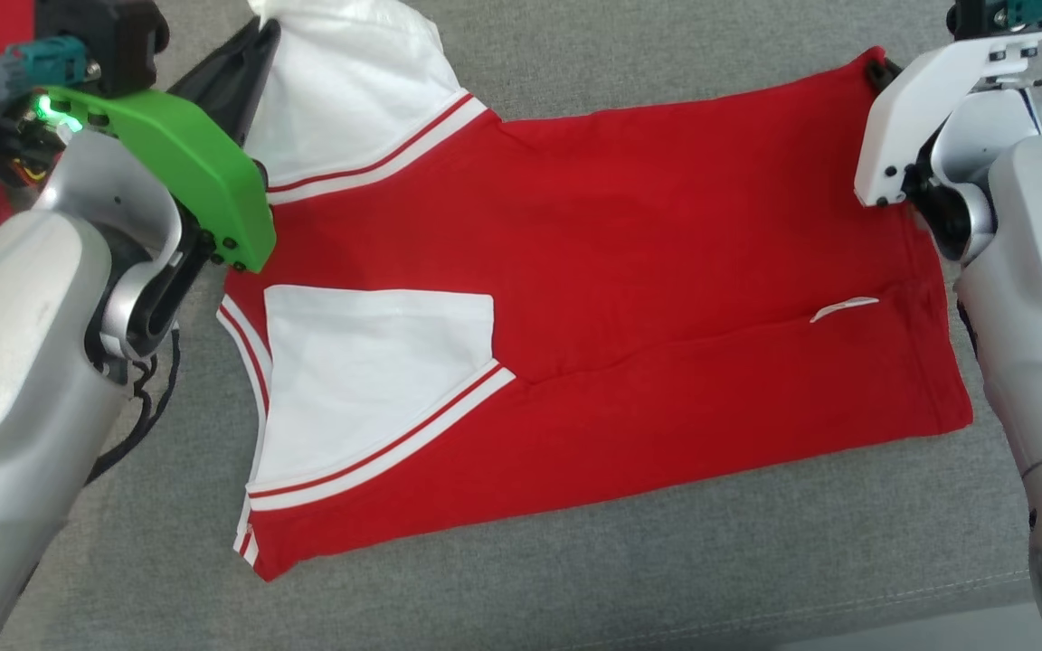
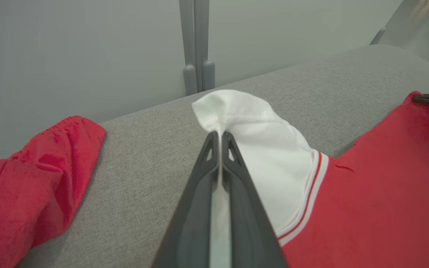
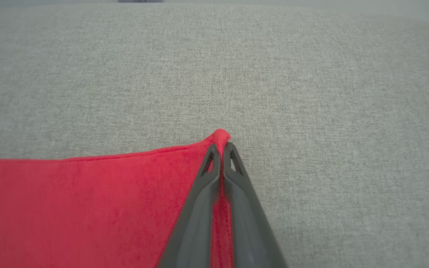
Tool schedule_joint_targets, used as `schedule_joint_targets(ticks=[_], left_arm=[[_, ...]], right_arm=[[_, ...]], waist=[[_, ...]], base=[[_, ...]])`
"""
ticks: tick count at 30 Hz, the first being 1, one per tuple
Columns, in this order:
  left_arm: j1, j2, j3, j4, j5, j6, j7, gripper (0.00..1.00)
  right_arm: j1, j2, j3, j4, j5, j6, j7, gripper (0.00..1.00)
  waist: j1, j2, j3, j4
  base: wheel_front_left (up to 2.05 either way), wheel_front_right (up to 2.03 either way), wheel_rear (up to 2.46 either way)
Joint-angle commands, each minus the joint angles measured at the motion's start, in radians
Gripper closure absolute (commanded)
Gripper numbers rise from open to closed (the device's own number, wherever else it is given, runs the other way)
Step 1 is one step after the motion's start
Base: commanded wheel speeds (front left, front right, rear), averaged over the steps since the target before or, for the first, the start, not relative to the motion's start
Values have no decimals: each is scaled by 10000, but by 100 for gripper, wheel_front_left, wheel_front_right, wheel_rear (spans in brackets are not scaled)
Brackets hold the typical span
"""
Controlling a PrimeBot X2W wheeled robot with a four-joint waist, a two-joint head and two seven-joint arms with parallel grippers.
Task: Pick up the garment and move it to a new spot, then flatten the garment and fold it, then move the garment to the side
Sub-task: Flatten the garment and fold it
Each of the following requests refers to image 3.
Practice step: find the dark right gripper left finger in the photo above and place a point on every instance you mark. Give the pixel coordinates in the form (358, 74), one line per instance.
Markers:
(196, 223)

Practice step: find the grey fabric sofa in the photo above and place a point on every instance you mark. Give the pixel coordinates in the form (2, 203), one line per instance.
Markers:
(237, 74)

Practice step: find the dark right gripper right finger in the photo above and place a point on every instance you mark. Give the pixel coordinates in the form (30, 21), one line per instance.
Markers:
(250, 223)

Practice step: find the red t-shirt white striped sleeves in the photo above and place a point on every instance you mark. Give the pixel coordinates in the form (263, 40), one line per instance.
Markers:
(88, 208)

